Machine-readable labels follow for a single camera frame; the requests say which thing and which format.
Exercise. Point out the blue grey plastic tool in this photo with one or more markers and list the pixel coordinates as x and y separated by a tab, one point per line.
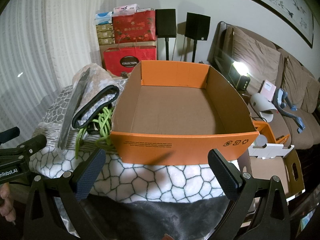
280	97

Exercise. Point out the red gift bag oval label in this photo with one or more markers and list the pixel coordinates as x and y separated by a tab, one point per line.
117	58

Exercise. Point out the white curtain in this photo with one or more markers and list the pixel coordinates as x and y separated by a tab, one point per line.
37	42

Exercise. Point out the black speaker stand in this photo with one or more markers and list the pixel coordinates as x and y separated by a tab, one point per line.
167	48
194	51

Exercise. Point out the white orange cardboard box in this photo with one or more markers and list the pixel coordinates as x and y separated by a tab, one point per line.
270	170

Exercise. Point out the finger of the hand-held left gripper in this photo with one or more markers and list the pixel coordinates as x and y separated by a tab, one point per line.
33	142
10	133

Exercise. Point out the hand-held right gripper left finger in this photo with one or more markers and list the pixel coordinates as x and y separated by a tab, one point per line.
90	175

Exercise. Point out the grey patterned pouch black trim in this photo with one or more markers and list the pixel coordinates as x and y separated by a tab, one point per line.
95	107

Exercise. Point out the black portable lamp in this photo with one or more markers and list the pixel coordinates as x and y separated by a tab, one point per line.
241	78

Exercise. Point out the clear plastic bag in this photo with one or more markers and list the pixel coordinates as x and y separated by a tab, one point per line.
72	105

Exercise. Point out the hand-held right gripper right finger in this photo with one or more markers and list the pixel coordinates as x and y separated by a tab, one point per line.
225	177

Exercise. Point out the blue tissue pack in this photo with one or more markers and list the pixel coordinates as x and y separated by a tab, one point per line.
103	18

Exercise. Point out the grey white printed blanket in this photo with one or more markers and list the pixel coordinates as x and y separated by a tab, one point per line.
150	180

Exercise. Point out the person's left hand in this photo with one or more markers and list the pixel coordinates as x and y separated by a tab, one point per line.
5	201

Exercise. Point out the pink box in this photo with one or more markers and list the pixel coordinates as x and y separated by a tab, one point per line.
268	90

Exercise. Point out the black speaker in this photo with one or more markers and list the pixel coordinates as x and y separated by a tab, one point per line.
197	27
165	23

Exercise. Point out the pink tissue pack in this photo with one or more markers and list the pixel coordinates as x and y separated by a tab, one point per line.
126	8

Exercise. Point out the white hair dryer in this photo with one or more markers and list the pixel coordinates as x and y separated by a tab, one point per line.
262	105

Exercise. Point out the red floral gift bag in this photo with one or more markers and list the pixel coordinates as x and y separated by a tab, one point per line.
135	27

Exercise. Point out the large brown sofa cushion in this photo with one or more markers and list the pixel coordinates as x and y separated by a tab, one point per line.
252	55

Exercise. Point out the brown sofa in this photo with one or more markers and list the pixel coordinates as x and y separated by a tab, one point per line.
300	122

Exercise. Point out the small brown sofa cushion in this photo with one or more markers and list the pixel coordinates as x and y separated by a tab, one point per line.
295	80

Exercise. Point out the small orange box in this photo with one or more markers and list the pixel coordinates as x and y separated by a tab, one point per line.
271	130

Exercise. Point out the black framed painting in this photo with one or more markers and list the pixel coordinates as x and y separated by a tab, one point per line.
275	0

